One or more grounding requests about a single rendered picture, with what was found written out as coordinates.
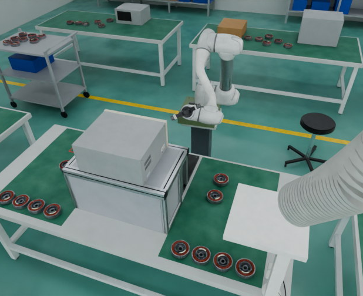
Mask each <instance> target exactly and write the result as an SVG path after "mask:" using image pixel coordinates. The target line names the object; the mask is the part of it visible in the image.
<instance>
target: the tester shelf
mask: <svg viewBox="0 0 363 296"><path fill-rule="evenodd" d="M188 154H189V147H184V146H178V145H175V144H170V143H169V146H168V147H167V148H166V150H165V151H164V153H163V155H162V157H161V158H160V160H159V162H158V163H157V165H156V167H155V168H154V170H153V171H152V173H151V175H150V177H149V178H148V180H147V182H146V183H145V185H144V186H139V185H136V184H132V183H127V182H124V181H120V180H115V179H111V178H108V177H103V176H99V175H96V174H92V173H87V172H84V171H80V170H79V168H78V164H77V161H76V158H75V156H73V157H72V158H71V159H70V160H69V162H68V163H67V164H66V165H65V166H64V167H63V168H62V172H63V174H65V175H68V176H72V177H76V178H79V179H84V180H88V181H92V182H95V183H99V184H104V185H107V186H110V187H115V188H118V189H122V190H126V191H131V192H134V193H138V194H142V195H145V196H149V197H154V198H157V199H161V200H164V201H165V199H166V197H167V195H168V193H169V191H170V189H171V187H172V185H173V183H174V181H175V179H176V177H177V175H178V174H179V172H180V170H181V168H182V166H183V164H184V162H185V160H186V158H187V156H188Z"/></svg>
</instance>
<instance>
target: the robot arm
mask: <svg viewBox="0 0 363 296"><path fill-rule="evenodd" d="M242 51H243V40H242V39H241V38H239V37H238V36H235V35H230V34H226V33H215V32H214V31H213V30H212V29H209V28H207V29H205V30H204V31H203V32H202V33H201V35H200V37H199V40H198V43H197V49H196V73H197V76H198V78H199V80H200V81H199V82H198V84H197V86H196V89H195V93H194V102H189V105H185V106H183V107H182V109H181V112H180V113H178V114H176V115H173V116H171V117H170V118H171V120H176V119H177V118H179V117H183V118H184V119H187V120H192V121H197V122H201V123H204V124H208V125H219V124H220V123H221V122H222V120H223V117H224V115H223V113H222V112H221V111H219V109H218V107H217V105H216V104H218V105H226V106H231V105H235V104H236V103H237V102H238V99H239V95H240V94H239V91H238V90H237V89H235V88H234V85H233V84H232V74H233V61H234V57H235V56H236V55H239V54H240V53H241V52H242ZM210 52H217V53H218V55H219V57H220V83H219V84H218V86H215V85H213V83H212V82H211V81H210V80H209V79H208V77H207V75H206V73H205V70H204V66H205V63H206V61H207V58H208V57H209V54H210Z"/></svg>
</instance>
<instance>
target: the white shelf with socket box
mask: <svg viewBox="0 0 363 296"><path fill-rule="evenodd" d="M278 193H279V192H276V191H271V190H267V189H262V188H259V187H254V186H249V185H246V184H241V183H239V184H238V186H237V190H236V194H235V196H234V200H233V204H232V207H231V210H230V214H229V217H228V220H227V224H226V228H225V231H224V234H223V239H224V240H227V241H231V242H234V243H237V244H241V245H245V246H248V247H252V248H256V249H259V250H263V251H266V252H269V253H273V254H275V257H274V261H273V263H268V267H267V271H266V274H265V278H266V279H268V281H267V283H266V284H264V285H263V287H262V289H261V292H262V295H263V296H281V292H280V287H281V284H282V283H283V284H284V277H285V272H286V270H287V267H288V265H289V262H290V260H291V258H292V259H295V260H298V261H302V262H305V263H306V262H307V259H308V243H309V230H310V227H309V226H308V227H297V226H294V225H292V224H291V223H289V222H288V221H287V220H286V219H285V218H284V217H283V215H282V214H281V212H280V209H279V207H278V200H277V199H278ZM284 289H285V284H284ZM285 296H287V295H286V289H285Z"/></svg>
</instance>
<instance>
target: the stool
mask: <svg viewBox="0 0 363 296"><path fill-rule="evenodd" d="M300 125H301V126H302V128H303V129H305V130H306V131H308V132H310V133H312V136H311V139H310V143H309V145H308V149H307V152H306V155H305V154H303V153H301V152H300V151H299V150H297V149H296V148H294V147H292V146H291V145H289V146H288V148H287V150H289V149H291V150H293V151H294V152H296V153H297V154H299V155H300V156H302V157H301V158H297V159H292V160H287V161H285V165H284V167H286V166H287V164H290V163H295V162H300V161H303V160H306V162H307V164H308V167H309V169H310V171H313V170H314V169H313V167H312V164H311V162H310V160H311V161H315V162H320V163H325V162H326V161H327V160H322V159H316V158H313V157H310V156H311V155H312V153H313V152H314V150H316V148H317V146H316V145H314V146H313V144H314V141H315V138H316V135H317V134H318V135H325V134H330V133H332V132H333V131H334V130H335V127H336V124H335V122H334V120H333V119H332V118H331V117H329V116H327V115H325V114H322V113H307V114H305V115H303V116H302V117H301V120H300Z"/></svg>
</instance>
